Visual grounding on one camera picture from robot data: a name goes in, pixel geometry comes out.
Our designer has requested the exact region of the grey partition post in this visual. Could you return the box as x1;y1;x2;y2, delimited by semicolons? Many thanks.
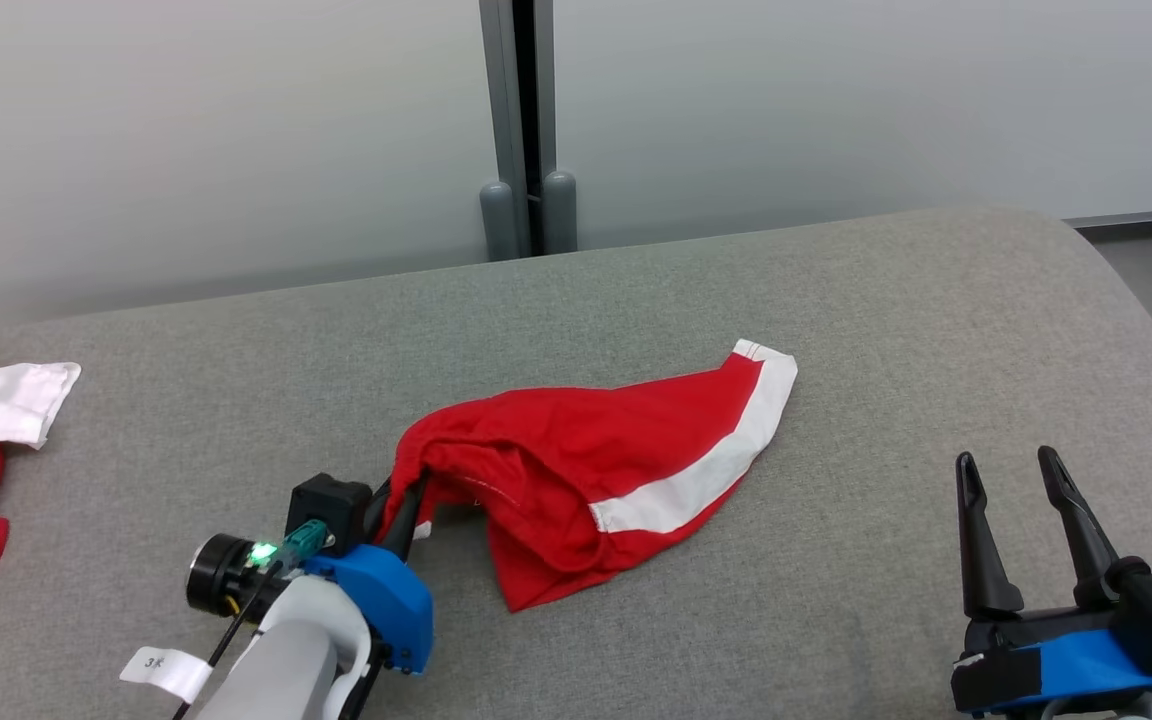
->
479;0;557;259

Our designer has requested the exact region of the grey cylindrical post foot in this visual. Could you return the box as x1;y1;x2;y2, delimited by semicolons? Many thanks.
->
542;170;578;256
479;180;518;263

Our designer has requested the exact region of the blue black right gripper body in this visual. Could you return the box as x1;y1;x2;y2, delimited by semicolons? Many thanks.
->
951;600;1152;716

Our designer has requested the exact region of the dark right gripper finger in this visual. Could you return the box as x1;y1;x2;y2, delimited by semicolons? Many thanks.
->
1038;446;1122;611
956;452;1024;619

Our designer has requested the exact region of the red shorts white side stripe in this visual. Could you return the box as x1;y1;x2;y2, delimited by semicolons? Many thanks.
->
376;339;799;613

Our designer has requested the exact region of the left arm cable teal plug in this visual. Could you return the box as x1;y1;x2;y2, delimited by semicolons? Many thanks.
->
173;520;332;720

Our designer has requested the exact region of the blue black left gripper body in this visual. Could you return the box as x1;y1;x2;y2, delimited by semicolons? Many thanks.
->
306;545;434;673

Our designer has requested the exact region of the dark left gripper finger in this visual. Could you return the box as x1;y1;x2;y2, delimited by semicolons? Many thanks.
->
383;476;433;563
364;478;399;546

